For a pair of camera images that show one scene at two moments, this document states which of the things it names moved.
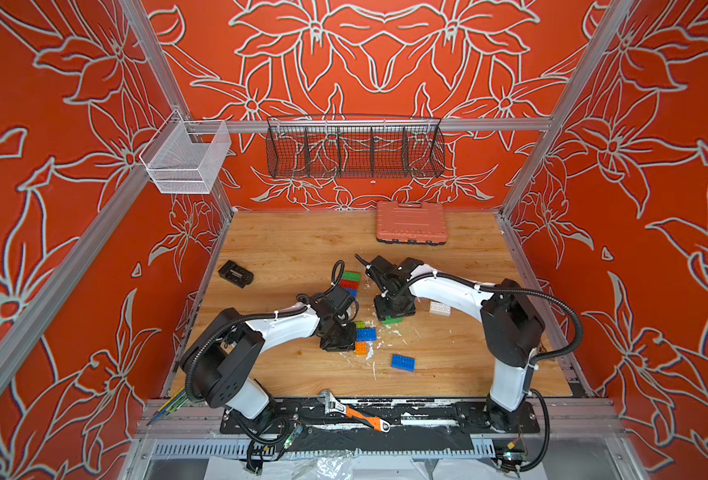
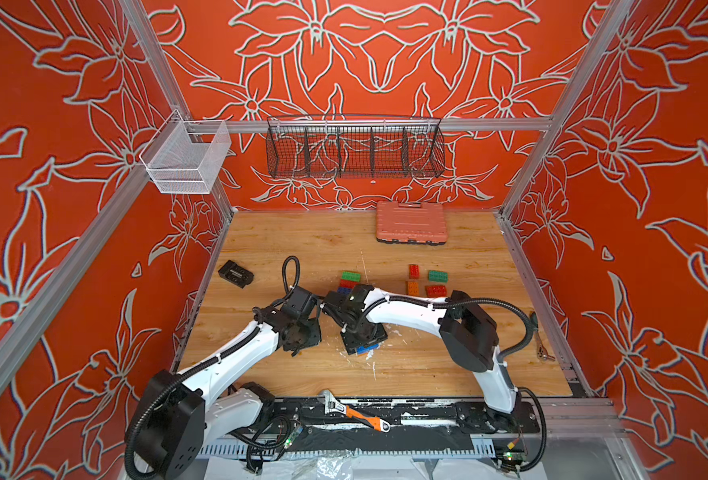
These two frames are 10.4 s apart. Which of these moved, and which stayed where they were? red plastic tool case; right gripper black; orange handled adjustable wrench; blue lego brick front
Moved: blue lego brick front; right gripper black
Stayed: orange handled adjustable wrench; red plastic tool case
